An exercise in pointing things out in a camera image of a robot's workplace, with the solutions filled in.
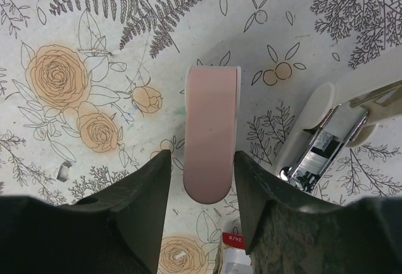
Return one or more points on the floral patterned table mat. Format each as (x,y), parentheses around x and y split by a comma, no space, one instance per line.
(100,84)

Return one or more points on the red white staples box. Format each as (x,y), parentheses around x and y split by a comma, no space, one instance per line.
(231,256)

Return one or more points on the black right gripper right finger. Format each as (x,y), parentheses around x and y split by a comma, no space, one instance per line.
(289,231)

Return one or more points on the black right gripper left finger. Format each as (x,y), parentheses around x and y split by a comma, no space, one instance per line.
(116,230)

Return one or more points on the silver staple strip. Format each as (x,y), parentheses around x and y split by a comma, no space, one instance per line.
(63,171)

